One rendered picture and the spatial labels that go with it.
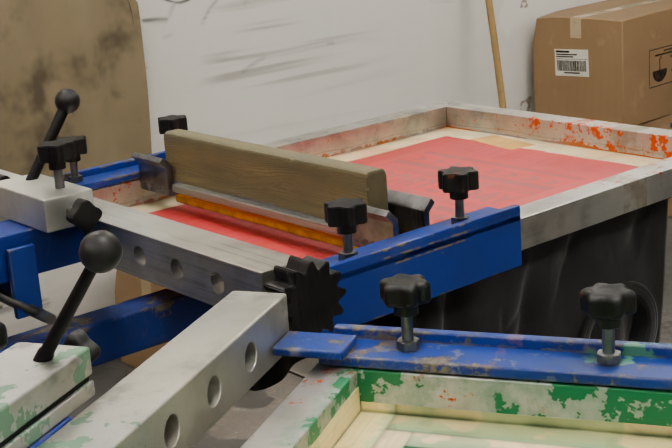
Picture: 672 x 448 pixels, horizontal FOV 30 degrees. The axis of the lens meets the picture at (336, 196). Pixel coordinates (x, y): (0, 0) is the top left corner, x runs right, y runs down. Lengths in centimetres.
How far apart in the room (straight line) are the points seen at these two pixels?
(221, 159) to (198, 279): 40
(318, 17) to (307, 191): 273
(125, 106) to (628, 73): 189
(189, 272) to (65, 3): 241
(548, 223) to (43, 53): 231
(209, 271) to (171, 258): 6
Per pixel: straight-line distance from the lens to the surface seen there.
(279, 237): 152
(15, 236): 133
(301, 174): 145
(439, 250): 131
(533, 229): 143
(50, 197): 131
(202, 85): 389
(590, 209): 151
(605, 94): 469
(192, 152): 163
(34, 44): 354
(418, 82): 448
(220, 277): 118
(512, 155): 187
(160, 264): 125
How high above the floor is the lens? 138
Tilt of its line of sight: 14 degrees down
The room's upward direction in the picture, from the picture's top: 4 degrees counter-clockwise
